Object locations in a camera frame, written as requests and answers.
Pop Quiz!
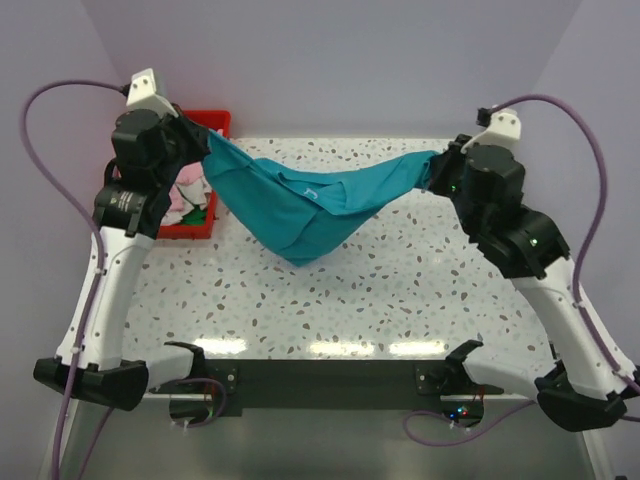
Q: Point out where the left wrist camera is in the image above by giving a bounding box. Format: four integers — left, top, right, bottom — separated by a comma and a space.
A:
126, 68, 176, 117

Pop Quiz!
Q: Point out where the teal t shirt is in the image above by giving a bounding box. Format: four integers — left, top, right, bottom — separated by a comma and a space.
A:
202, 131, 437, 266

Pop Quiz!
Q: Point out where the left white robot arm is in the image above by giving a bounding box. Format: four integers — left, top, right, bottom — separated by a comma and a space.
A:
33, 109, 209, 411

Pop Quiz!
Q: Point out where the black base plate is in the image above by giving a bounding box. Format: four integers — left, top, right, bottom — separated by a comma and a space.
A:
148, 357, 506, 419

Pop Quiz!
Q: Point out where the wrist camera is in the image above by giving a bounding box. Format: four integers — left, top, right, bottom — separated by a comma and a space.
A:
461, 106, 522, 153
126, 68, 176, 117

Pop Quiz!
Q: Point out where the green t shirt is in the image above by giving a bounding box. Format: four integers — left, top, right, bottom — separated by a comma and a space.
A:
180, 208, 208, 226

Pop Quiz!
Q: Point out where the red plastic bin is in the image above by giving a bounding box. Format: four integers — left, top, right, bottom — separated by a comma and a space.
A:
111, 108, 233, 240

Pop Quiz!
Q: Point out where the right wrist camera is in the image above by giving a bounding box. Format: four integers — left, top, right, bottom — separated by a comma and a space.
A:
461, 106, 522, 153

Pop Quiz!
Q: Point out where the pink t shirt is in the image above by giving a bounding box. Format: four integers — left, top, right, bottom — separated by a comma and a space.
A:
161, 163, 212, 226

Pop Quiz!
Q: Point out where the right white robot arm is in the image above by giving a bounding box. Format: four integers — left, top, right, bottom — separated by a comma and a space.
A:
428, 134, 639, 432

